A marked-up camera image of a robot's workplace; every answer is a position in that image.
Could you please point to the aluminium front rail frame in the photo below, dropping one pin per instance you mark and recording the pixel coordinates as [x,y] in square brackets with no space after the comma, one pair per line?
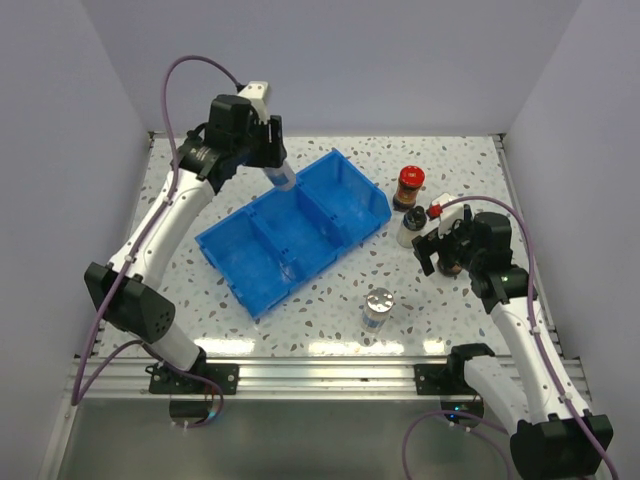
[297,378]

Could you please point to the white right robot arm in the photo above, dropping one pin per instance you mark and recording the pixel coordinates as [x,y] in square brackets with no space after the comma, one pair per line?
[553,434]

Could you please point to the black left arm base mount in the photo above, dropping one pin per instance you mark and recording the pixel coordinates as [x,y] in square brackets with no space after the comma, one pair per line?
[207,378]

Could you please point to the silver-lid blue-label spice jar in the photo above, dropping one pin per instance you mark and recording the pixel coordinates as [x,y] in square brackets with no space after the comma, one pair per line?
[283,177]

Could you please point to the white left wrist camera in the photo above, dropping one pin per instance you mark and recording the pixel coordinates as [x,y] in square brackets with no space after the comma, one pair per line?
[258,93]

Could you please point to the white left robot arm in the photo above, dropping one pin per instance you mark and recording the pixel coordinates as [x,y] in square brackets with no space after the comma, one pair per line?
[126,289]

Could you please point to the red-cap dark sauce jar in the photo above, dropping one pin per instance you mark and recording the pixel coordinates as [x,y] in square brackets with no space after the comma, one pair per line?
[409,183]

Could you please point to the silver-lid shaker jar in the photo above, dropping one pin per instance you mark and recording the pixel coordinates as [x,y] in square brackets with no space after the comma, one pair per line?
[377,308]

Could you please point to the red-cap brown sauce jar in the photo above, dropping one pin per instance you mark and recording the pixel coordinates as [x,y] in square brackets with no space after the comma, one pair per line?
[448,269]

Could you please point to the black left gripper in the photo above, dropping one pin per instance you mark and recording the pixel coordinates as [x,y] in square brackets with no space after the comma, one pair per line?
[273,151]

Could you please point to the blue three-compartment plastic bin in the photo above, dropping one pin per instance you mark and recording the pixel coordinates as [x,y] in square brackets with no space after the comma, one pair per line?
[280,241]

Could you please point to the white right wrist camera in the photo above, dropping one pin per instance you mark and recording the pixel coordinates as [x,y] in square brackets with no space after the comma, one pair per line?
[445,212]

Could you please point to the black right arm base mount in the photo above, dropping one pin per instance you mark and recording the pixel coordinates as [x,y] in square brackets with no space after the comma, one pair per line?
[432,379]

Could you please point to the black-cap white spice bottle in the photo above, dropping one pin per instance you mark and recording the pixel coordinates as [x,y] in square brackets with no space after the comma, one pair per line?
[413,222]

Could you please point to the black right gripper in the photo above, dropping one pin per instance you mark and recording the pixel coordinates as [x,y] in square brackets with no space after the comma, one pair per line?
[428,244]

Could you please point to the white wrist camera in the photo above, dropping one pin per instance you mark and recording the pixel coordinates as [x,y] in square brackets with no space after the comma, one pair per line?
[258,93]
[445,212]

